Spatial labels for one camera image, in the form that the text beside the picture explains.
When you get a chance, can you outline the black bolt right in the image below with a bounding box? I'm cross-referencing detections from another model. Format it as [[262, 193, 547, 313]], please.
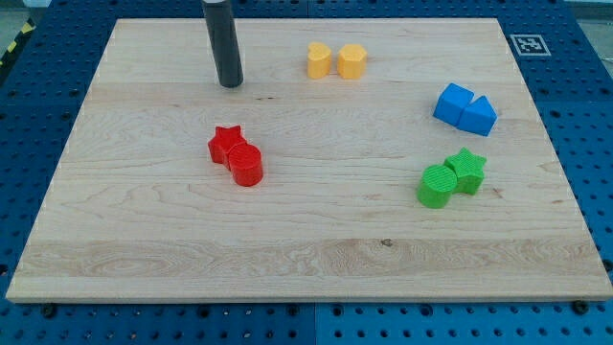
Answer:
[[572, 300, 590, 315]]

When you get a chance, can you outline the yellow heart block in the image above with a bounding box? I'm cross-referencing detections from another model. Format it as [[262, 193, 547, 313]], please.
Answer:
[[307, 42, 331, 80]]

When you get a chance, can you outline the white fiducial marker tag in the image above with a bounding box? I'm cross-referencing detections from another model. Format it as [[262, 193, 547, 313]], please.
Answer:
[[510, 34, 551, 57]]

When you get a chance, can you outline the red cylinder block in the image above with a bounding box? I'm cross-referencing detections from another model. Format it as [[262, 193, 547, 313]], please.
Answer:
[[228, 144, 263, 187]]

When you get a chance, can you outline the black bolt left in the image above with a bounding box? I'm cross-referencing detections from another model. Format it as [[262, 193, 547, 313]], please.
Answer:
[[40, 304, 57, 319]]

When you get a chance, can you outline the wooden board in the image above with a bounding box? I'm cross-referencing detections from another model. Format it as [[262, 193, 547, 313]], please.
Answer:
[[7, 18, 612, 304]]

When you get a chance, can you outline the green cylinder block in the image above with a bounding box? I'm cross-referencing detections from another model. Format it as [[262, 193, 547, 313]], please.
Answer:
[[417, 164, 458, 209]]

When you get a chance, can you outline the red star block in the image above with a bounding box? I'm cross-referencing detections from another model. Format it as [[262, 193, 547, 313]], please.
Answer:
[[208, 126, 247, 169]]

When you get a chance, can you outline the black bolt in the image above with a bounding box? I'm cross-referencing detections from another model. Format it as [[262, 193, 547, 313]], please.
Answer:
[[40, 304, 57, 319], [572, 300, 590, 315]]

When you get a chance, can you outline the blue cube block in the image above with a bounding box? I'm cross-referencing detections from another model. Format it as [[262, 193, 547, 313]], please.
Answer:
[[433, 82, 474, 127]]

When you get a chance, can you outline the yellow hexagon block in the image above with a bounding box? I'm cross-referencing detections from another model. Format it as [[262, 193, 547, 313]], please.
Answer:
[[337, 44, 368, 80]]

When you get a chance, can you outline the green star block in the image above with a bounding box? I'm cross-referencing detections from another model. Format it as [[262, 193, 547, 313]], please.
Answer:
[[443, 148, 487, 196]]

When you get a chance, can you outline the blue triangle block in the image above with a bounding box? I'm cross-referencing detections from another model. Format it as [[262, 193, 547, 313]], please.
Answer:
[[456, 96, 498, 136]]

